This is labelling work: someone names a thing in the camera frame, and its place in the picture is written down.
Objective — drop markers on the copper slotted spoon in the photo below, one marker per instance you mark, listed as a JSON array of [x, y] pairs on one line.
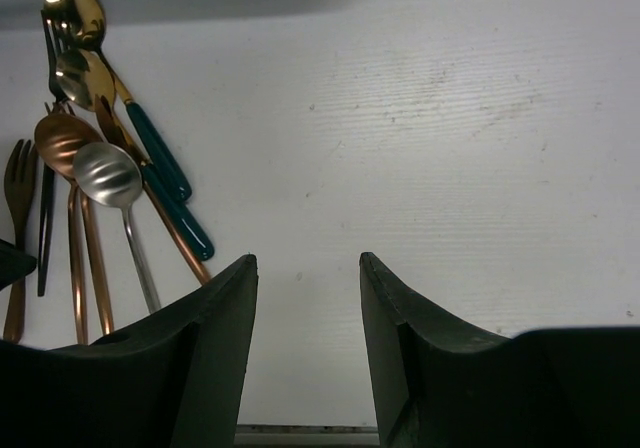
[[70, 168]]

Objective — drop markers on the silver slotted spoon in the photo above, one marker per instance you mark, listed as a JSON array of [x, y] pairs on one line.
[[109, 176]]

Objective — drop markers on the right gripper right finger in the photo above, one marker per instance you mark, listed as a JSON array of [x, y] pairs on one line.
[[440, 381]]

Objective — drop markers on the aluminium rail front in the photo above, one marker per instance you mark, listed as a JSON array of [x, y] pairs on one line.
[[305, 436]]

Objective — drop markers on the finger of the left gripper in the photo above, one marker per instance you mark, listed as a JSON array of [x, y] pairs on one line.
[[15, 264]]

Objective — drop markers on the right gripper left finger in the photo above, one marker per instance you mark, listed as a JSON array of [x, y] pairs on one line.
[[172, 379]]

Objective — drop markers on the gold spoon upper green handle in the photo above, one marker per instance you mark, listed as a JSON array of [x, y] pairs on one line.
[[83, 72]]

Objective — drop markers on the black fork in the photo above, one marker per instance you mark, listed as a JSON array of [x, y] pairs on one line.
[[46, 213]]

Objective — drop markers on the rose gold fork all metal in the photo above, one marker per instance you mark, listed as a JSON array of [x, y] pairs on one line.
[[19, 188]]

